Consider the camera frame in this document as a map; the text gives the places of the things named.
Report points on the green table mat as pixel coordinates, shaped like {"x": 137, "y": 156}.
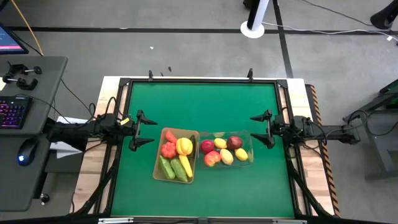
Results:
{"x": 233, "y": 193}

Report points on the black white pole with base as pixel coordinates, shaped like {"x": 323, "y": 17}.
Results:
{"x": 258, "y": 15}

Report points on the black computer mouse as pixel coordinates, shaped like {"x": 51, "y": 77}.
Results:
{"x": 27, "y": 151}

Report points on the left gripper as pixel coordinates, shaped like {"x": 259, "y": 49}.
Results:
{"x": 127, "y": 130}

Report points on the yellow lemon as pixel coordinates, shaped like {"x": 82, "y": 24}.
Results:
{"x": 241, "y": 154}
{"x": 220, "y": 143}

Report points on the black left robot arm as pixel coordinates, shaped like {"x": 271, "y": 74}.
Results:
{"x": 93, "y": 127}

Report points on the bumpy green cucumber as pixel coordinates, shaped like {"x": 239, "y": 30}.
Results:
{"x": 166, "y": 168}
{"x": 179, "y": 170}

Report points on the red bumpy tomato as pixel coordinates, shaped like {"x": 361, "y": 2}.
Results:
{"x": 168, "y": 150}

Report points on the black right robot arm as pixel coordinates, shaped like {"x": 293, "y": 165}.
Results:
{"x": 335, "y": 132}

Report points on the tan plastic basket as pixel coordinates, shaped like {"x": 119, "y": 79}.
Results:
{"x": 174, "y": 132}

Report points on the orange yellow peach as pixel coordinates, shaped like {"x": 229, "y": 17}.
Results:
{"x": 212, "y": 159}

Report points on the dark green pepper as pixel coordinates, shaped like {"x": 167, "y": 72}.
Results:
{"x": 193, "y": 140}

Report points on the clear plastic basket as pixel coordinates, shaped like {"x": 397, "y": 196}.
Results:
{"x": 248, "y": 140}

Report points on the yellow bell pepper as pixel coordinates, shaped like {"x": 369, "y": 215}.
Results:
{"x": 184, "y": 146}

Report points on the silver metal bracket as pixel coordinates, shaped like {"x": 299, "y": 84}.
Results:
{"x": 289, "y": 221}
{"x": 115, "y": 220}

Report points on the tan yellow potato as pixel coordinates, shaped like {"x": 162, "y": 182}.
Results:
{"x": 226, "y": 156}

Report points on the white paper sheet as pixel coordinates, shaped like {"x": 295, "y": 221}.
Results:
{"x": 63, "y": 152}

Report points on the grey metal desk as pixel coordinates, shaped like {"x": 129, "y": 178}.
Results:
{"x": 382, "y": 149}

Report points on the black screw clamp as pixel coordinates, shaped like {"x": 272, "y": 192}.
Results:
{"x": 18, "y": 68}
{"x": 25, "y": 83}

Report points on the orange carrot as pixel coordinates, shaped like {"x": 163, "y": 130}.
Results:
{"x": 170, "y": 137}

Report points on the backlit black keyboard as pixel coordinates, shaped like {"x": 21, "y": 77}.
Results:
{"x": 14, "y": 112}

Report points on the black table edge clamp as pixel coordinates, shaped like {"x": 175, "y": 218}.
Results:
{"x": 250, "y": 74}
{"x": 150, "y": 75}

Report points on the yellow corn cob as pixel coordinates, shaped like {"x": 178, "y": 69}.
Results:
{"x": 186, "y": 166}

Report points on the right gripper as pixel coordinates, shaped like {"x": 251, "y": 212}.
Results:
{"x": 281, "y": 127}

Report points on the black chair base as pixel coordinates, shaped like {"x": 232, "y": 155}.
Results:
{"x": 385, "y": 17}

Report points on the black round knob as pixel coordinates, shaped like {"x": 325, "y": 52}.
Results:
{"x": 44, "y": 198}

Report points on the dark grey desk top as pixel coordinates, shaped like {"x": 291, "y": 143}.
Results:
{"x": 46, "y": 93}
{"x": 18, "y": 186}

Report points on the dark red apple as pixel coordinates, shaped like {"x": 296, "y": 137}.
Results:
{"x": 234, "y": 142}

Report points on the computer monitor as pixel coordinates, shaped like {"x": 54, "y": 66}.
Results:
{"x": 9, "y": 40}

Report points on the black aluminium table frame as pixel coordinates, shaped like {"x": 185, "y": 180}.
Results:
{"x": 202, "y": 80}

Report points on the black triangular corner bracket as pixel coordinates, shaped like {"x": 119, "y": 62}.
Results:
{"x": 123, "y": 81}
{"x": 283, "y": 83}

